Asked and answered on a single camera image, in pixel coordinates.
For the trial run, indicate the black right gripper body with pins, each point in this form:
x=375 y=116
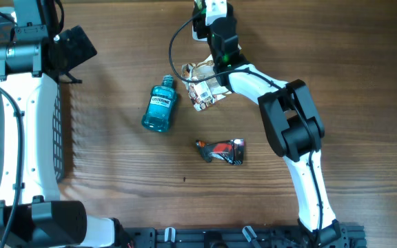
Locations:
x=200 y=23

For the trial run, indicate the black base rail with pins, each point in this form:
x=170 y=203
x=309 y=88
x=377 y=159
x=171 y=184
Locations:
x=277 y=237

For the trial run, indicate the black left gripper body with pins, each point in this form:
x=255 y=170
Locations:
x=77 y=50

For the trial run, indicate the black red snack packet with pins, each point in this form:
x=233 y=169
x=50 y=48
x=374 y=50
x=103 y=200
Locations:
x=230 y=151

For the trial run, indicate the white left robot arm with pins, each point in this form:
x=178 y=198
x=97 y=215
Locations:
x=32 y=213

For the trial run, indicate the blue mouthwash bottle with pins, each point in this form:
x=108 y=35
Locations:
x=158 y=114

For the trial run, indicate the white barcode scanner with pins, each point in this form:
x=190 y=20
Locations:
x=194 y=31

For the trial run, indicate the white brown snack pouch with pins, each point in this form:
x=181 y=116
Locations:
x=203 y=94

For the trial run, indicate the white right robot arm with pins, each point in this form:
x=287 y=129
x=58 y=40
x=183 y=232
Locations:
x=291 y=121

